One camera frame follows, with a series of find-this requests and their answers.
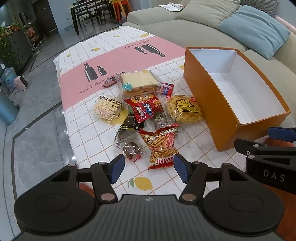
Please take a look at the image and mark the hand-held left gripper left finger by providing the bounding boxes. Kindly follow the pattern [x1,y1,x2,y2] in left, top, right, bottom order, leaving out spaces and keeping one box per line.
[46,153,126,202]

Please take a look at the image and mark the blue water bottle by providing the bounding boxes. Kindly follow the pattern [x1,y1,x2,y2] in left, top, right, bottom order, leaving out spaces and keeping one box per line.
[0,67,18,90]

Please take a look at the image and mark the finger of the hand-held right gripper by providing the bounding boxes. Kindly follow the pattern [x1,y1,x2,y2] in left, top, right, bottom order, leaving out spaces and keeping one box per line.
[268,127,296,142]
[234,138,296,161]

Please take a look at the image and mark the clear packet of dark dates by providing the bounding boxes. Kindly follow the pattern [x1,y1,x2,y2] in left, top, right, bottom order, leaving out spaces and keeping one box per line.
[115,137,147,163]

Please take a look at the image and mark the white papers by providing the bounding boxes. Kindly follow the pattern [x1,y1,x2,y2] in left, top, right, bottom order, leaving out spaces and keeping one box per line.
[159,2,185,12]

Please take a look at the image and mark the pink sausage stick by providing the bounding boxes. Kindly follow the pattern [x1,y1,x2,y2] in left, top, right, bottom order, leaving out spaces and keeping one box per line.
[102,77,117,89]

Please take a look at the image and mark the beige sofa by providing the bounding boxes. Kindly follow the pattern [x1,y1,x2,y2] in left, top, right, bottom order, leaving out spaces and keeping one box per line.
[121,0,296,144]

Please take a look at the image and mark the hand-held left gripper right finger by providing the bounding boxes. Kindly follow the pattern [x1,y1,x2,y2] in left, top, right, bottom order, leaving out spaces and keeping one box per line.
[173,153,250,202]

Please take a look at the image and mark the beige cushion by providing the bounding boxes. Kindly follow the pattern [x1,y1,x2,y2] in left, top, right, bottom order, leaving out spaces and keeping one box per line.
[177,0,241,29]

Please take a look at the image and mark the yellow waffle packet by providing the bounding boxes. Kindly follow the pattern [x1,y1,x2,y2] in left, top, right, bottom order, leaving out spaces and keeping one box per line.
[162,94,207,125]

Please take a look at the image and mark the small clear candy packet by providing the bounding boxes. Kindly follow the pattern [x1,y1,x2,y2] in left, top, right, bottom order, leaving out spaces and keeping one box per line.
[153,117,170,130]

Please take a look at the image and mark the dark dining chair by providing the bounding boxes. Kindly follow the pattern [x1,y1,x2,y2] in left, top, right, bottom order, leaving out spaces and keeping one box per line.
[92,0,110,24]
[73,2,94,26]

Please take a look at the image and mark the pink space heater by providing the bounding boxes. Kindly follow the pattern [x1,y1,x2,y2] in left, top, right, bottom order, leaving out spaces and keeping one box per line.
[14,75,29,90]

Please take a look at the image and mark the orange stool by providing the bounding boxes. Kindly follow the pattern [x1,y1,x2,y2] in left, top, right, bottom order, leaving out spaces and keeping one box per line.
[110,0,123,19]

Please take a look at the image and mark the light blue cushion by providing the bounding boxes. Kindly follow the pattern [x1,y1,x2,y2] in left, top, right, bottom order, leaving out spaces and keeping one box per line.
[217,5,291,61]

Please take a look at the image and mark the flat red blue packet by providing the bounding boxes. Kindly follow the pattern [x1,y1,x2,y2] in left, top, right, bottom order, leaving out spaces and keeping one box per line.
[159,82,174,95]

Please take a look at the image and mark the red cartoon snack packet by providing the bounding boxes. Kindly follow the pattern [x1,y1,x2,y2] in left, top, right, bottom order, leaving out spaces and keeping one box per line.
[124,93,166,123]

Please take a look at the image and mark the dark dining table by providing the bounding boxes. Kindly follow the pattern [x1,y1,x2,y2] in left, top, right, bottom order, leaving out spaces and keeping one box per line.
[68,2,111,36]

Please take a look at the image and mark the dark wooden door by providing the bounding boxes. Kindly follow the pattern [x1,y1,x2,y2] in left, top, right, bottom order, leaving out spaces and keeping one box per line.
[32,0,57,36]

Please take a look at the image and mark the blue bin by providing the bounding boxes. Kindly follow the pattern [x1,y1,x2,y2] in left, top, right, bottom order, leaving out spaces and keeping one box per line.
[0,93,19,125]

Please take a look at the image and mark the sliced bread packet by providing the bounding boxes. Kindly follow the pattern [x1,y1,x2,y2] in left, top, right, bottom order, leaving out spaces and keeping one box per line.
[116,70,162,100]

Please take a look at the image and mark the red stool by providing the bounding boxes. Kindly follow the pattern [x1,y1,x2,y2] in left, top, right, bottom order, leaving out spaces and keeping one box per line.
[118,0,134,19]

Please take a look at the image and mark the red stick snack packet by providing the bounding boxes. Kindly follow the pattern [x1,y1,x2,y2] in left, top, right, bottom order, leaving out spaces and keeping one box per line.
[139,124,180,171]

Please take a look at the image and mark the dark round chocolate packet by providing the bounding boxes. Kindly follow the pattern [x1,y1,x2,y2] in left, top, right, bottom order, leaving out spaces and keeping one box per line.
[114,116,144,141]

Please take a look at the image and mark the pink roll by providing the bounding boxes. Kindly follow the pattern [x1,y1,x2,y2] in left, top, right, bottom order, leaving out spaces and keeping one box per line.
[275,15,296,35]

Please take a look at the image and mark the orange box lid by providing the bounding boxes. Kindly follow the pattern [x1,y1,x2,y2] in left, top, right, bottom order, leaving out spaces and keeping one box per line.
[79,136,296,241]

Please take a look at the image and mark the green potted plant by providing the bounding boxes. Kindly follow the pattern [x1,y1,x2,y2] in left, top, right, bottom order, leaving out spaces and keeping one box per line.
[0,21,22,67]

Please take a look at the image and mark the orange cardboard box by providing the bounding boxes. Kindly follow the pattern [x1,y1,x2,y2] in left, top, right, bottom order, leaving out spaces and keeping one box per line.
[183,47,290,152]

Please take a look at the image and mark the grey cabinet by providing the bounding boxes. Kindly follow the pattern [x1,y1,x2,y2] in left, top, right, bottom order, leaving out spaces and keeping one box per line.
[7,30,33,71]

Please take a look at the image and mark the grey checked cushion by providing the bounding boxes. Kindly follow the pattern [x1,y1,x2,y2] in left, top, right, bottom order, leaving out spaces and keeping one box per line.
[240,0,279,18]

